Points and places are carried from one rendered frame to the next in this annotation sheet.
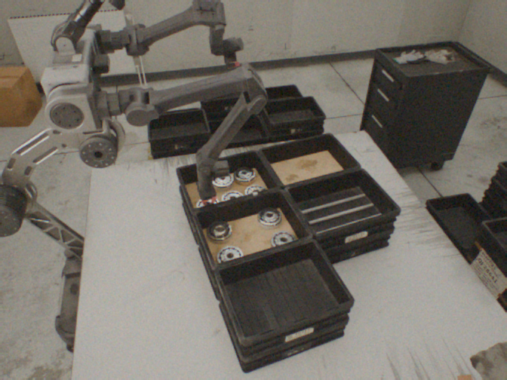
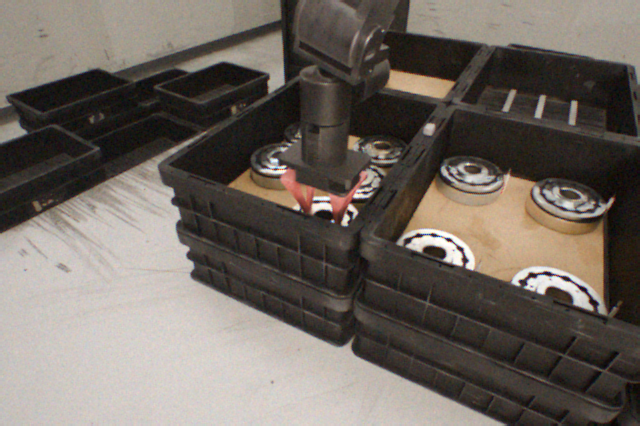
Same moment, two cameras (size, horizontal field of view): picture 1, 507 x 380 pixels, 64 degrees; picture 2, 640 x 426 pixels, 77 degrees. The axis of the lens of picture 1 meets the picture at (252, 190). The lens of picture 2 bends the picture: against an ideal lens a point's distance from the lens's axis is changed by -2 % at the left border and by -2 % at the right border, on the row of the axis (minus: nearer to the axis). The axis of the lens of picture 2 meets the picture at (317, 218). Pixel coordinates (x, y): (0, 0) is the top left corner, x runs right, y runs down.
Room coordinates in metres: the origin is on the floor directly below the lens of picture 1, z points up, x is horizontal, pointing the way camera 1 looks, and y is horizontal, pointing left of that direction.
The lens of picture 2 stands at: (0.94, 0.49, 1.22)
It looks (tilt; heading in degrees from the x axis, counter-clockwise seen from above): 39 degrees down; 319
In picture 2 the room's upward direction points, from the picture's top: straight up
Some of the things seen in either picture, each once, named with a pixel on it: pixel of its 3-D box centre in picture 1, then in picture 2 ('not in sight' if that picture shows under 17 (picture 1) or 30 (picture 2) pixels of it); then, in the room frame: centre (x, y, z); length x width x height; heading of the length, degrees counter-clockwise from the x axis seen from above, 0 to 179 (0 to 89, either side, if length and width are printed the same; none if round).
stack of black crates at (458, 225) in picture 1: (459, 231); not in sight; (1.65, -1.25, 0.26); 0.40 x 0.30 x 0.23; 13
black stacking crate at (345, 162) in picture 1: (307, 168); (401, 84); (1.51, -0.26, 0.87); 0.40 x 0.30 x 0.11; 111
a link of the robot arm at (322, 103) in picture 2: (206, 173); (328, 93); (1.27, 0.19, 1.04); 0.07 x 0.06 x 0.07; 103
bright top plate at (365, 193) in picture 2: (232, 199); (357, 180); (1.31, 0.09, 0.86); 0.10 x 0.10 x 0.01
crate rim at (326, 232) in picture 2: (227, 179); (319, 137); (1.37, 0.11, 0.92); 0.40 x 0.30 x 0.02; 111
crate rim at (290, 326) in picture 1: (282, 286); not in sight; (0.81, -0.10, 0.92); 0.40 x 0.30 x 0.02; 111
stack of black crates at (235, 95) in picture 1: (227, 114); (91, 138); (2.80, 0.20, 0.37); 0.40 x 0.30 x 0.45; 103
